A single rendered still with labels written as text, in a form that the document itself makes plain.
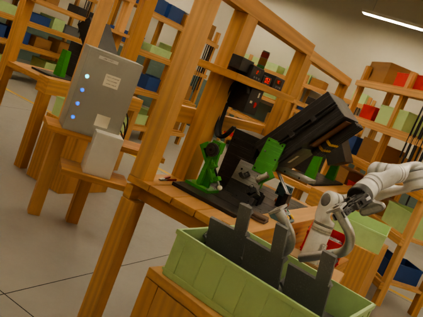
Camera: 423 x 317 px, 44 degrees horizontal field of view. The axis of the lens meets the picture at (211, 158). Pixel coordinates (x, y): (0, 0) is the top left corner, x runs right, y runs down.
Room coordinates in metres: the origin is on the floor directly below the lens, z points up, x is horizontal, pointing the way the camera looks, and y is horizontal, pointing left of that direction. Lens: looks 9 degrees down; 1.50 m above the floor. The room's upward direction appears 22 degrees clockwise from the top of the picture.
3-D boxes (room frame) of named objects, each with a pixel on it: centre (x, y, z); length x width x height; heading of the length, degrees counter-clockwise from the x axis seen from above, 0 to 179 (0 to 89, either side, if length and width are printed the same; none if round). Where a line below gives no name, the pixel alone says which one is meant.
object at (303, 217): (2.94, -0.54, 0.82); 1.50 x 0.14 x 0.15; 154
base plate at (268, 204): (3.07, -0.29, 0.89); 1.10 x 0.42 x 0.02; 154
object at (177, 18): (8.82, 1.41, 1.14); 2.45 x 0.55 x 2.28; 154
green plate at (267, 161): (2.97, -0.31, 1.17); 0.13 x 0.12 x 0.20; 154
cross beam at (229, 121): (3.23, 0.04, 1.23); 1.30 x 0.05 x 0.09; 154
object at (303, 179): (3.09, -0.41, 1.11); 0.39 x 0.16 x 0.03; 64
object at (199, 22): (3.20, -0.02, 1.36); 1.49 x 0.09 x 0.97; 154
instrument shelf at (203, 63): (3.18, -0.06, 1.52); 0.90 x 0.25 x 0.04; 154
